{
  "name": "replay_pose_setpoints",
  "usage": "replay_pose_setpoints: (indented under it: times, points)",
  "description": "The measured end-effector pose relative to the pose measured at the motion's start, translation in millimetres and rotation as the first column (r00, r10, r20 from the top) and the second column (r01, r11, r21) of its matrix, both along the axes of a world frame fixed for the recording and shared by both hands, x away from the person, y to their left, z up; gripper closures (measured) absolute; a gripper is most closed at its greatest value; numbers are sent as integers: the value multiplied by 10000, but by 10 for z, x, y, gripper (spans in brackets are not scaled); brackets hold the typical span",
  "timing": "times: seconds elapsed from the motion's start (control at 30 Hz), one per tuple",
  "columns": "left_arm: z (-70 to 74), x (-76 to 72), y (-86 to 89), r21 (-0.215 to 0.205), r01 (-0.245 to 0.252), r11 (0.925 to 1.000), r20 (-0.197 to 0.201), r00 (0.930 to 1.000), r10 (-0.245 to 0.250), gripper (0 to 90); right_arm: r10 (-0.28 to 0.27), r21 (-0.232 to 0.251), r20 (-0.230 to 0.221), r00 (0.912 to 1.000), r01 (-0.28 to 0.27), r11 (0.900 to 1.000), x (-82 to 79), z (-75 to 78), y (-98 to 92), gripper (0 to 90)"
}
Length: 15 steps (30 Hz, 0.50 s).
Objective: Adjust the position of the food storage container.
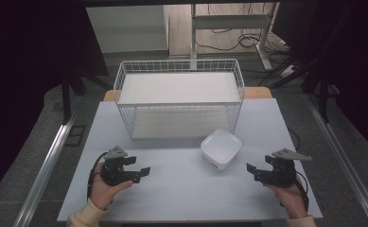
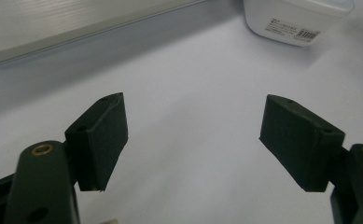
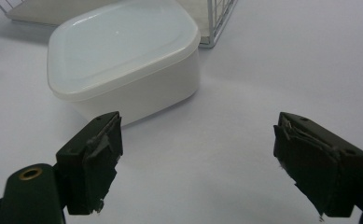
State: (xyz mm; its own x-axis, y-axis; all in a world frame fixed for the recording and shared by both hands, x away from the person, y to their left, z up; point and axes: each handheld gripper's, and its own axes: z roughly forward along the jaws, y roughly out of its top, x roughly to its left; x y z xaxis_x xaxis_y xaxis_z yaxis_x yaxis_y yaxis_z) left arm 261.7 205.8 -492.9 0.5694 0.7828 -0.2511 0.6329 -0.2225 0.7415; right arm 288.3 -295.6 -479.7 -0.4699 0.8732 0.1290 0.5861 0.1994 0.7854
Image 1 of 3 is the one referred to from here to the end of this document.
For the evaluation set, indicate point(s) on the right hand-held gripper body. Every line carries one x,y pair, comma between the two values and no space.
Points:
281,171

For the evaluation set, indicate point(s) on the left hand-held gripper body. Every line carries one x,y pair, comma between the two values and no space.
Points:
113,170

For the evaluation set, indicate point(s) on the white square bowl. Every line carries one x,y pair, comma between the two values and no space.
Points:
221,148

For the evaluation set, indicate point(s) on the person's left hand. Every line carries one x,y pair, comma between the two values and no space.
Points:
104,193

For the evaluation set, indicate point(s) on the person's right hand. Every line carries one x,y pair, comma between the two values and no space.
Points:
290,198

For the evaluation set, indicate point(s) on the black stand legs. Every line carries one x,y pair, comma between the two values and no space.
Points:
323,101
66,97

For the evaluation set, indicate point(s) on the white power strip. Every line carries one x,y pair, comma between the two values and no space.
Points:
288,71

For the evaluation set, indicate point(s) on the white cabinet panel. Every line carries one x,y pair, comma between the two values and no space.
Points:
126,30

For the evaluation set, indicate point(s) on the metal floor rail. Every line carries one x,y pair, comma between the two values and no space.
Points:
46,170
345,167

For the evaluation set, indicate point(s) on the white desk frame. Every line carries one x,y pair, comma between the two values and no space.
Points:
232,22

